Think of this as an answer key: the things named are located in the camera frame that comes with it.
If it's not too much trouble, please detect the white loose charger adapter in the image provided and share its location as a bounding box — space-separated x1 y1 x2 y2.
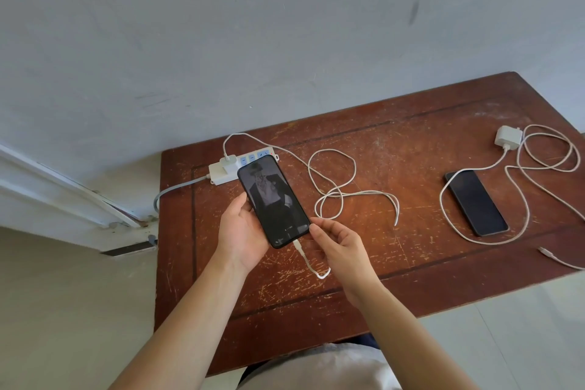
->
495 126 522 151

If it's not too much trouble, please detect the person's white shirt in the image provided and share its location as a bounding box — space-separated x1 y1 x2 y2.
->
238 342 404 390

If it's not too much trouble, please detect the black smartphone with dark screen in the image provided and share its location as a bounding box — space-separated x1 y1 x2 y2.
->
444 170 510 238

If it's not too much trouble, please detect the person's left hand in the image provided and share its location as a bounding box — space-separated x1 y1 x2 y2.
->
214 196 276 274

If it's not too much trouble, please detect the white door frame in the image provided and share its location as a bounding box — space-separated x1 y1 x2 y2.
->
0 143 158 234

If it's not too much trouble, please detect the person's left forearm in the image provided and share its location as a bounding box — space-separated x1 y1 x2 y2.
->
109 253 250 390

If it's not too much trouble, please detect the dark door threshold strip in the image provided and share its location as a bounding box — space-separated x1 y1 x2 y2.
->
101 241 159 258

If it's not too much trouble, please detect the long white charging cable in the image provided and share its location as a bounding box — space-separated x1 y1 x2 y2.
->
440 125 585 271

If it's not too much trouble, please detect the person's right forearm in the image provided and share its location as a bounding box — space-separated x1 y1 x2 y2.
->
343 281 481 390

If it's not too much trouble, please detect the person's right hand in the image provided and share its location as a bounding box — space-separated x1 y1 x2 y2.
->
309 217 383 307

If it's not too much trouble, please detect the black smartphone with lit screen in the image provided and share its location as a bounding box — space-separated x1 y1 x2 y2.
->
237 156 311 250

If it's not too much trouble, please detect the white power strip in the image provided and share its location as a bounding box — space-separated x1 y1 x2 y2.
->
209 151 280 186

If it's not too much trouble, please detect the grey power strip cord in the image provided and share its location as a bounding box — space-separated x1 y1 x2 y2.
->
154 175 212 221

